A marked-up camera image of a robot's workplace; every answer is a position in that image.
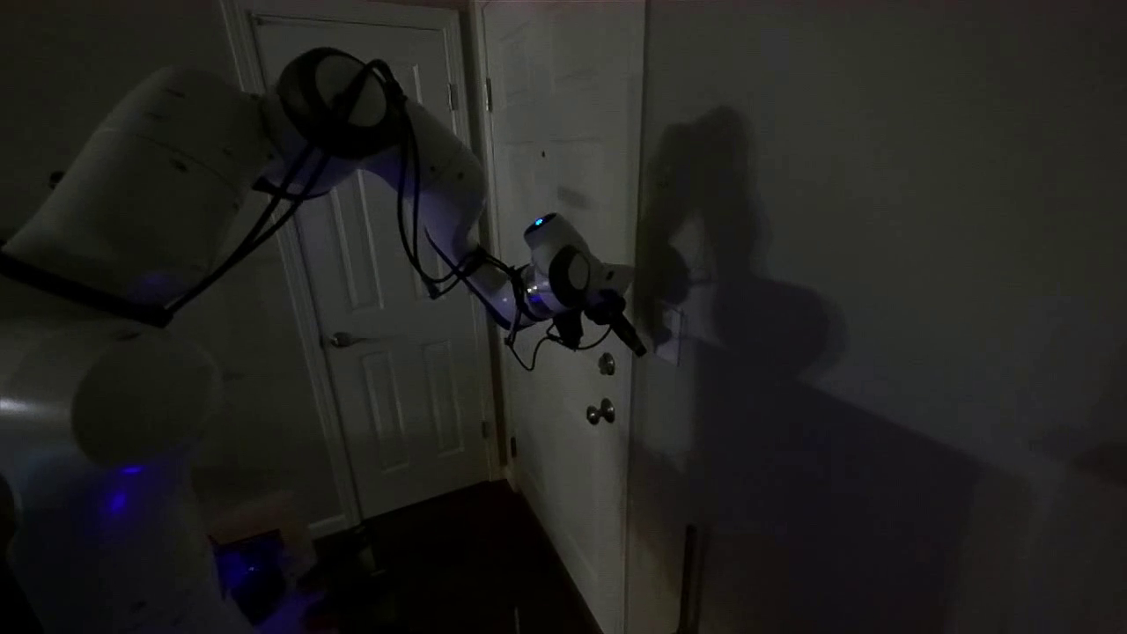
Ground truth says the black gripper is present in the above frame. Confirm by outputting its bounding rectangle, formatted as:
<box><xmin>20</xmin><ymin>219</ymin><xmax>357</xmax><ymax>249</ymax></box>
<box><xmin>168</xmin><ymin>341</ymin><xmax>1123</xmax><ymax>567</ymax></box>
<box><xmin>551</xmin><ymin>247</ymin><xmax>652</xmax><ymax>359</ymax></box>

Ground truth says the white panelled door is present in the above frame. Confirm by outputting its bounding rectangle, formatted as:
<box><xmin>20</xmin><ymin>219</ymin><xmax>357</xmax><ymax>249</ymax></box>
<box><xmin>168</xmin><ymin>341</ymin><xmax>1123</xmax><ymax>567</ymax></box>
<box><xmin>476</xmin><ymin>0</ymin><xmax>652</xmax><ymax>634</ymax></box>

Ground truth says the white closet door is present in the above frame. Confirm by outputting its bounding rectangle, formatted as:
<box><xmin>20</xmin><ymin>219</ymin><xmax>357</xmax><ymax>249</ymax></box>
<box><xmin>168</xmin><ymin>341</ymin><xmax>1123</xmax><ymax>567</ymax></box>
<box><xmin>246</xmin><ymin>7</ymin><xmax>502</xmax><ymax>522</ymax></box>

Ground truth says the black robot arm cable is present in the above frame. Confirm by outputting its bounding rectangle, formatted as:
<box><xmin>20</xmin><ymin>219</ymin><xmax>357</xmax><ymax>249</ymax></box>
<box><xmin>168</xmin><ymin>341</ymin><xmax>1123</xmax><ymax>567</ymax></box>
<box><xmin>161</xmin><ymin>55</ymin><xmax>618</xmax><ymax>372</ymax></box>

